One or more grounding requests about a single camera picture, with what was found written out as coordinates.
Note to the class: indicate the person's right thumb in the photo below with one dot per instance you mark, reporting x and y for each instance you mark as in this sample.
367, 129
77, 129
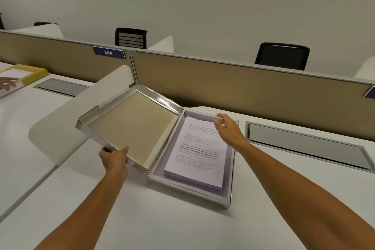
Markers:
218, 128

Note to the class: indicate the blue number label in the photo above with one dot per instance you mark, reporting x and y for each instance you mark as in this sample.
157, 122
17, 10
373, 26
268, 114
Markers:
108, 52
370, 92

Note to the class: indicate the white curved desk divider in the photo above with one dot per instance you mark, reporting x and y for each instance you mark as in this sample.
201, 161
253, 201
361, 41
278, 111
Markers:
58, 123
162, 44
41, 31

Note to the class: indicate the person's left forearm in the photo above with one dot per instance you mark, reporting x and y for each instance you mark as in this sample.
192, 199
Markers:
88, 214

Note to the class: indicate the person's left thumb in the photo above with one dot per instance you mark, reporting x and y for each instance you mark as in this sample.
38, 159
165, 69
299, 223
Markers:
123, 151

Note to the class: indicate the person's right hand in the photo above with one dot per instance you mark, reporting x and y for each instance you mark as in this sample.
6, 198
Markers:
231, 132

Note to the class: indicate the yellow document box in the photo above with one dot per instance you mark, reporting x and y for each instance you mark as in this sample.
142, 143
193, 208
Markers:
32, 72

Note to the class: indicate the black mesh office chair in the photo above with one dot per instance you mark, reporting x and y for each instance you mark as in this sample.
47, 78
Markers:
282, 57

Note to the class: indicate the black slatted office chair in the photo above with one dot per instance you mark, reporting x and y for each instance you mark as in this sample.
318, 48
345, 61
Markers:
131, 38

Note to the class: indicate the stack of printed paper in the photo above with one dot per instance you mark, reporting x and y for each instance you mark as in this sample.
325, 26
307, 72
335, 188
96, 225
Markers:
196, 159

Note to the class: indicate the silver hinged document box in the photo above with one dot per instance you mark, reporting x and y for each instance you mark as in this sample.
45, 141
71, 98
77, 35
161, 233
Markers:
131, 123

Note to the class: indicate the person's left hand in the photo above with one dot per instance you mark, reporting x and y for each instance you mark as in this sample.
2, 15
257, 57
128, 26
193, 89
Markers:
115, 162

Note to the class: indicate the beige partition panel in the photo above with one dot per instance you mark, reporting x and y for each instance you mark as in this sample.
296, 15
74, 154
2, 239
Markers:
52, 56
249, 91

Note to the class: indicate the person's right forearm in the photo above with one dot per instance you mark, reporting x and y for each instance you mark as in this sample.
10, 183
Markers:
293, 194

